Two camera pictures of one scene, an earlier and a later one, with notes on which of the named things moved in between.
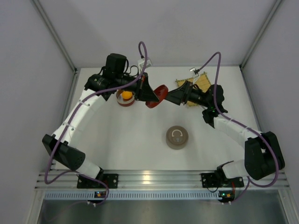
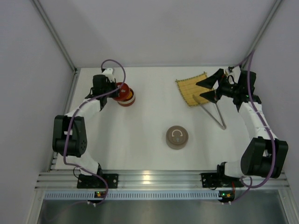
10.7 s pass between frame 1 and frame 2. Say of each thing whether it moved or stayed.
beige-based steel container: stayed
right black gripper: moved
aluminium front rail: stayed
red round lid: moved
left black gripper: moved
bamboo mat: stayed
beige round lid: stayed
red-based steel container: stayed
